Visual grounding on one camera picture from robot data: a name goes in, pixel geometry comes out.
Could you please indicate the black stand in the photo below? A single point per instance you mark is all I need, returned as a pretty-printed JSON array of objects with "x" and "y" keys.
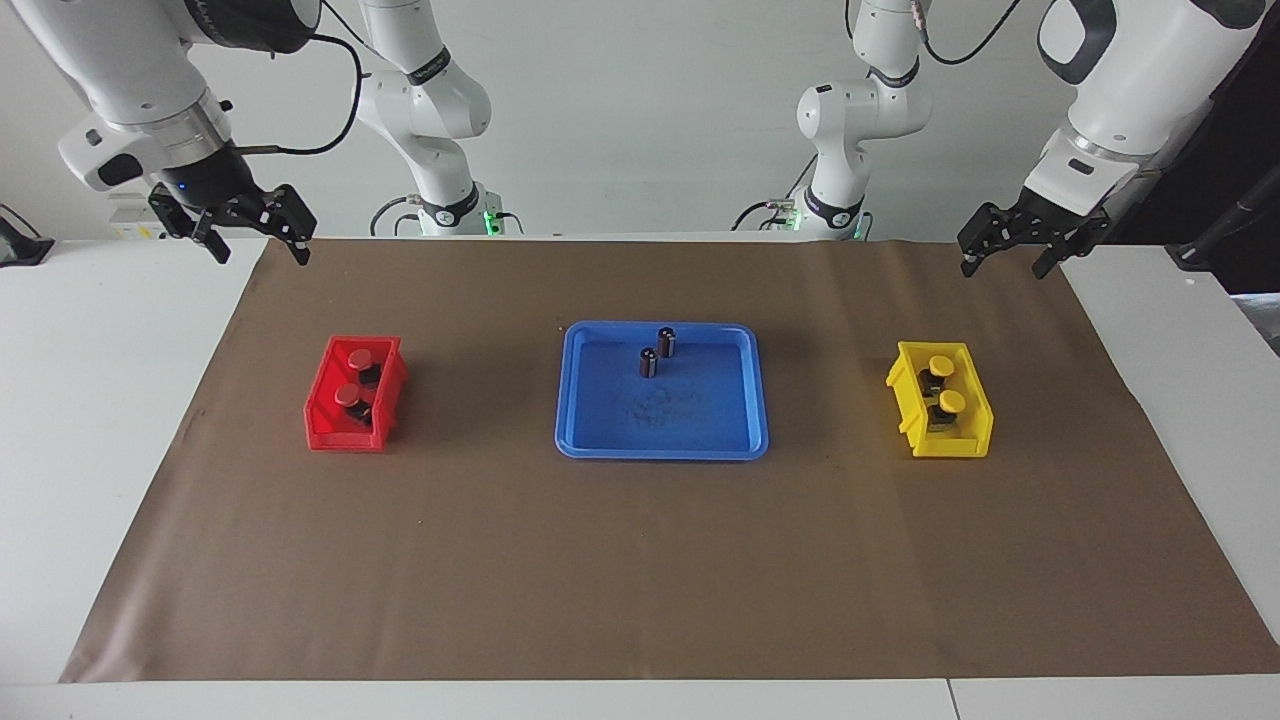
[{"x": 1230, "y": 225}]

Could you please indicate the yellow push button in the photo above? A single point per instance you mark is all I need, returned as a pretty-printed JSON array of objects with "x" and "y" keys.
[
  {"x": 940, "y": 365},
  {"x": 952, "y": 402}
]

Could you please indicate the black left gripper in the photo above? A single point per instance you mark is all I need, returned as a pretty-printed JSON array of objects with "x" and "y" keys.
[{"x": 1050, "y": 225}]

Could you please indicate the blue plastic tray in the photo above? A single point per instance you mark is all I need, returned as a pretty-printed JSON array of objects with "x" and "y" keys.
[{"x": 620, "y": 420}]

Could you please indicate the red plastic bin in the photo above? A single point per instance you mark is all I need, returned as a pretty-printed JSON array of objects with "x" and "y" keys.
[{"x": 325, "y": 425}]

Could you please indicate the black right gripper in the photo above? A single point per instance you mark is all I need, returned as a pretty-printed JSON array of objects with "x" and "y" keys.
[{"x": 215, "y": 185}]

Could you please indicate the black cylindrical capacitor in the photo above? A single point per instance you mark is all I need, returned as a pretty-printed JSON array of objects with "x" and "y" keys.
[
  {"x": 648, "y": 362},
  {"x": 666, "y": 342}
]

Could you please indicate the red push button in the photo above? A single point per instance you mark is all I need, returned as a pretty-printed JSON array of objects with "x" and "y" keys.
[
  {"x": 347, "y": 396},
  {"x": 360, "y": 358}
]

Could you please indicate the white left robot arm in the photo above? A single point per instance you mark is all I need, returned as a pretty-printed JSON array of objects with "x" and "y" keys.
[{"x": 1150, "y": 70}]

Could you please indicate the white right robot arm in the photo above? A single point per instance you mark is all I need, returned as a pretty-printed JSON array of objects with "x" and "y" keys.
[{"x": 130, "y": 80}]

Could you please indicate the brown paper table mat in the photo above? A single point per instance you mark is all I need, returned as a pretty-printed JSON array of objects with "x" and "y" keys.
[{"x": 640, "y": 560}]

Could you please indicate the white wall power strip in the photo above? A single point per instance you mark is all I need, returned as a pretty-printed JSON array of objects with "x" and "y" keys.
[{"x": 130, "y": 215}]

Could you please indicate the yellow plastic bin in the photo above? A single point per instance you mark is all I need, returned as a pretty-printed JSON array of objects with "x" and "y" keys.
[{"x": 975, "y": 420}]

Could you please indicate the black device at table edge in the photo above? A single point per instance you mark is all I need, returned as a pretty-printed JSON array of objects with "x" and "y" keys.
[{"x": 20, "y": 245}]

